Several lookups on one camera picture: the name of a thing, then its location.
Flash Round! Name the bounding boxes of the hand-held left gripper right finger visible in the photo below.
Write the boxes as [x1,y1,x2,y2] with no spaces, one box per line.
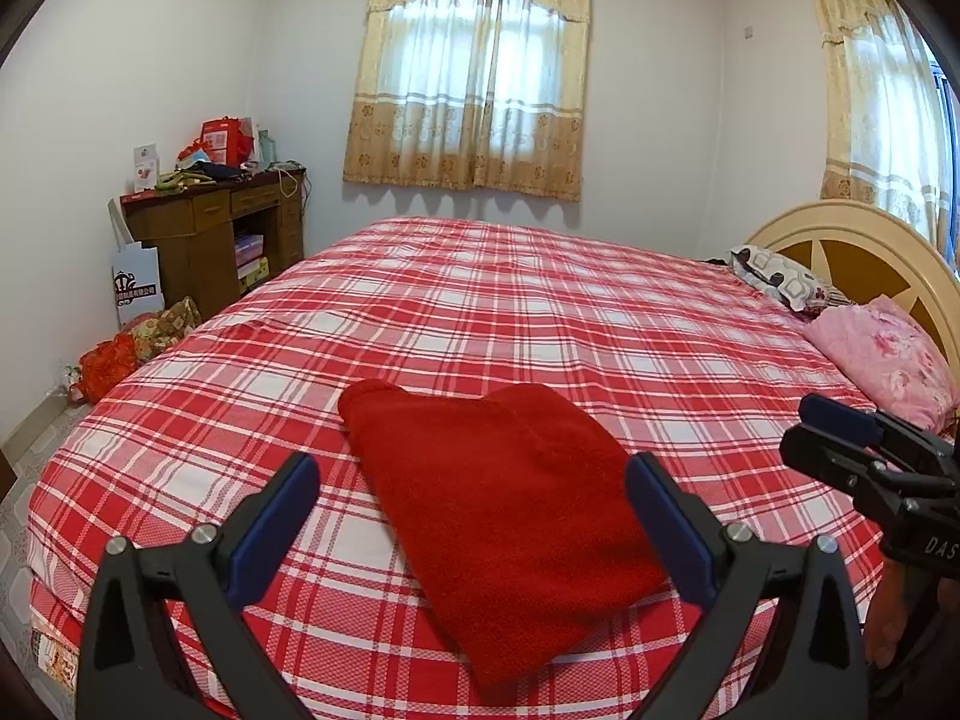
[626,452,871,720]

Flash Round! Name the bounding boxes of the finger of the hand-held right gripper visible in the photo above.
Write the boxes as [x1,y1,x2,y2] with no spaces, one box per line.
[780,426,906,500]
[799,394,960,470]

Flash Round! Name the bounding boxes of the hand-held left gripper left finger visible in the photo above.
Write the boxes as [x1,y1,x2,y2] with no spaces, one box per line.
[75,452,323,720]

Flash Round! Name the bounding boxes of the red knitted sweater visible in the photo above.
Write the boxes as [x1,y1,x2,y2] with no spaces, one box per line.
[337,379,672,691]

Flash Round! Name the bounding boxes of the person's right hand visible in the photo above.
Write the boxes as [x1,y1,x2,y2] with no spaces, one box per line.
[862,562,940,668]

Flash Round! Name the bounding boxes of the pink floral pillow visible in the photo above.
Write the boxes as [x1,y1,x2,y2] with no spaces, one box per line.
[802,296,953,432]

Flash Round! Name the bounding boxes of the grey patterned pillow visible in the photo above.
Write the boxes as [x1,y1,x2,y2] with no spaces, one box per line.
[731,244,837,314]

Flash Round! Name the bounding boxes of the cream and brown headboard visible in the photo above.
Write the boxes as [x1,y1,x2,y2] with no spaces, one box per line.
[746,200,960,391]

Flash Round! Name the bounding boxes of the floral cloth bag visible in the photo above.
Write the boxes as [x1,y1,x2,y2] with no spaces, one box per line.
[124,296,203,365]

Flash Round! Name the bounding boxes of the red plastic bag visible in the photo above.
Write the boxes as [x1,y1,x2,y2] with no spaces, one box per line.
[71,334,140,406]

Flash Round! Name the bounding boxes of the brown wooden desk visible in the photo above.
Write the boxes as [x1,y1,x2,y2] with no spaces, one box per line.
[121,169,308,323]

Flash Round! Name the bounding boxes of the white paper bag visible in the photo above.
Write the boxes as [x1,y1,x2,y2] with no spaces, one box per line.
[109,199,164,327]

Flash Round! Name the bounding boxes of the beige lace curtain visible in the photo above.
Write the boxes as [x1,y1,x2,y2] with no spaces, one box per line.
[802,0,953,271]

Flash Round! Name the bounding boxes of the bed with red plaid sheet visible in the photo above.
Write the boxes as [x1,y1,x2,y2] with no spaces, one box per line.
[28,216,960,720]

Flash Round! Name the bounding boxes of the green cloth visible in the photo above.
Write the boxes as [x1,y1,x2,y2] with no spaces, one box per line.
[154,169,215,193]

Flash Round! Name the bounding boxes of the white card box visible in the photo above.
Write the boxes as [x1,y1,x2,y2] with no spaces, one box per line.
[133,144,161,194]

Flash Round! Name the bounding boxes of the red gift bag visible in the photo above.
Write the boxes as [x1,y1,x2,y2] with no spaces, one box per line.
[199,116,256,166]

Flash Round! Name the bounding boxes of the beige curtain with valance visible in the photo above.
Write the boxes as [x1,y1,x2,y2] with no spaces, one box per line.
[343,0,593,202]

